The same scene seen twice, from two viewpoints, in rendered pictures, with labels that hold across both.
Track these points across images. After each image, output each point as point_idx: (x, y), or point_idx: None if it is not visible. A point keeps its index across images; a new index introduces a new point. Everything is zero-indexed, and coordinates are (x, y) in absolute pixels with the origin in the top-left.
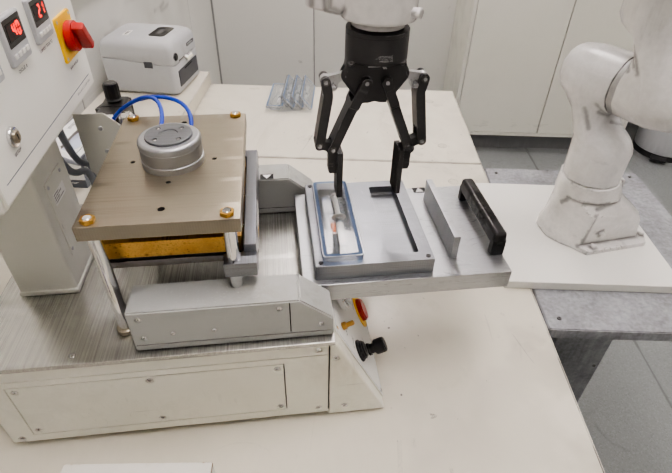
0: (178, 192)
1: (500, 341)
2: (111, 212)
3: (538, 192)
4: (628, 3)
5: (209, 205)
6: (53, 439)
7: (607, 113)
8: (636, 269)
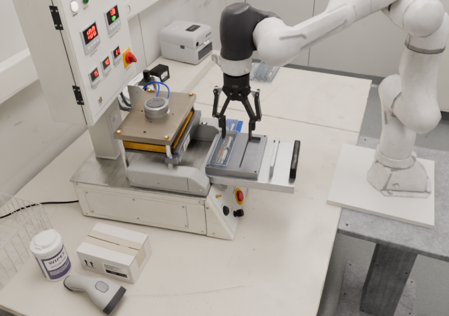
0: (153, 126)
1: (307, 227)
2: (127, 130)
3: None
4: (400, 61)
5: (162, 133)
6: (97, 218)
7: None
8: (410, 210)
